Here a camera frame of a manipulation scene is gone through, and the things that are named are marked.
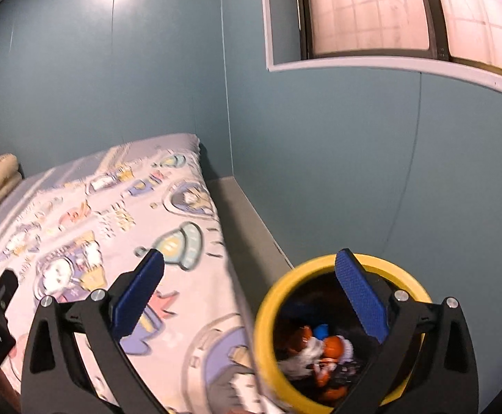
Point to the yellow-rimmed dark trash bin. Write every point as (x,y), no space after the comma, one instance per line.
(277,295)

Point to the window with dark frame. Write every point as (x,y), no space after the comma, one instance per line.
(457,39)

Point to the grey bed base ledge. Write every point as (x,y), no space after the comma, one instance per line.
(257,259)

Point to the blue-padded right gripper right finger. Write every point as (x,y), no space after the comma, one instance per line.
(368,306)

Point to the cartoon space print bedsheet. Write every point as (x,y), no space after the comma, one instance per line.
(75,228)

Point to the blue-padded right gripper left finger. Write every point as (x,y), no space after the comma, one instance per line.
(131,292)

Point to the trash inside bin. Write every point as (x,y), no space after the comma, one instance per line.
(323,366)

